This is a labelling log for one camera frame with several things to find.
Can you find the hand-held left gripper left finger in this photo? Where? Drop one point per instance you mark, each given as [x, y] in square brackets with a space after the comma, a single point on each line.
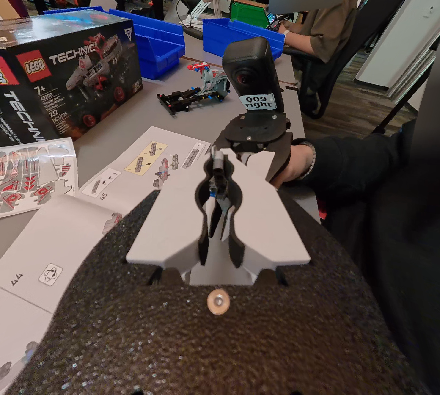
[165, 230]

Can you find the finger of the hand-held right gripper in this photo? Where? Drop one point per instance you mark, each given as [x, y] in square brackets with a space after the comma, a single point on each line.
[261, 163]

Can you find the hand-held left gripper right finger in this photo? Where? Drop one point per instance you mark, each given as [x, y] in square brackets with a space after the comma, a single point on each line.
[275, 230]

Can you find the dark grey toy brick connector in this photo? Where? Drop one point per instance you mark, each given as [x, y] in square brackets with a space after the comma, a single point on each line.
[218, 175]

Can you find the person's right forearm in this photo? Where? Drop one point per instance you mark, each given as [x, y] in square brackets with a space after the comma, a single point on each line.
[350, 161]

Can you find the grey desk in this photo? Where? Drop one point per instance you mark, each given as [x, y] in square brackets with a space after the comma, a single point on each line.
[113, 133]

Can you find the person's right hand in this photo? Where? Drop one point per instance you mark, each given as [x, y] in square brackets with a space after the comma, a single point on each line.
[297, 164]

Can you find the blue plastic storage bin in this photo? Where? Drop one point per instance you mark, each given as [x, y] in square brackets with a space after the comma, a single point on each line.
[75, 10]
[154, 47]
[220, 37]

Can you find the green plastic bin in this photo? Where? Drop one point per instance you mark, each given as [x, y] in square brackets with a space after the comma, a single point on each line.
[247, 15]

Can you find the white board stand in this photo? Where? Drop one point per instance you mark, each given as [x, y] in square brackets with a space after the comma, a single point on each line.
[199, 10]

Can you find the partly built toy truck chassis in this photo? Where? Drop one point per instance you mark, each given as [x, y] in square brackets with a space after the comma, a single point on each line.
[185, 97]

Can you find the open instruction booklet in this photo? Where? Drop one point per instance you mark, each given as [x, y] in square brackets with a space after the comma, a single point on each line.
[51, 247]

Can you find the black office chair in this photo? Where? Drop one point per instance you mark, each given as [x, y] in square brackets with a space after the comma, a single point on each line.
[371, 30]

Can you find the toy sticker sheet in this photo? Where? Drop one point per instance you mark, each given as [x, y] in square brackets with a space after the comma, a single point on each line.
[34, 175]

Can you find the white pillar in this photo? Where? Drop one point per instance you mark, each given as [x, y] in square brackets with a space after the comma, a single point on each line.
[395, 40]

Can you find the black toy brick set box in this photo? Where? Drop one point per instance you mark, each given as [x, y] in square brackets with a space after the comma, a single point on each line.
[68, 68]

